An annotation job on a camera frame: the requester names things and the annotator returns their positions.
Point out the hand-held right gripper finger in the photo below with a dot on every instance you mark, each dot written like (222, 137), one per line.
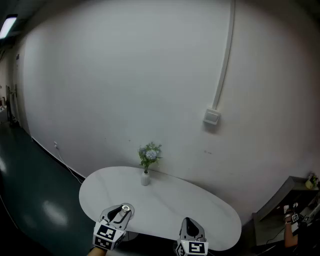
(185, 228)
(197, 231)

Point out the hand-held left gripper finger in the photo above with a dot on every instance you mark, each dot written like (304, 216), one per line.
(107, 212)
(127, 220)

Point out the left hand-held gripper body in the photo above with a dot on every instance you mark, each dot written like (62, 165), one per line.
(108, 233)

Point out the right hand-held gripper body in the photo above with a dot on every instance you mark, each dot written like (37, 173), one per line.
(193, 247)

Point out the small silver round object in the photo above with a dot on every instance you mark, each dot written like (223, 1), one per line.
(125, 208)

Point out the person's left forearm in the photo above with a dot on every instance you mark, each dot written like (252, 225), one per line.
(97, 252)

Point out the another person's forearm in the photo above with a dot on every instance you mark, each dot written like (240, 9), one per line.
(290, 236)

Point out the white oval table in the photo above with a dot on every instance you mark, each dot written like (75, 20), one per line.
(165, 207)

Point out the white ribbed vase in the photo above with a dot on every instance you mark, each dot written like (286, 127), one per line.
(145, 179)

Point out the blue flower bouquet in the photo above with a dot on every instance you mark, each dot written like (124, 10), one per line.
(150, 155)

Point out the dark grey cabinet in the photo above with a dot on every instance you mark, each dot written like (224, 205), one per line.
(275, 210)

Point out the small potted plant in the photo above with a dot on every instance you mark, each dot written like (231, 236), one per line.
(311, 181)

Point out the black metal stand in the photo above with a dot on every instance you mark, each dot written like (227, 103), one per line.
(11, 107)

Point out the long ceiling light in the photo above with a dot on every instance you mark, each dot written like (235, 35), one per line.
(8, 26)

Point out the white wall socket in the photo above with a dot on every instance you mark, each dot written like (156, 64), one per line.
(56, 145)

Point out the white wall switch box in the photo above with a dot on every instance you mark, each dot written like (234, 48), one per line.
(212, 116)

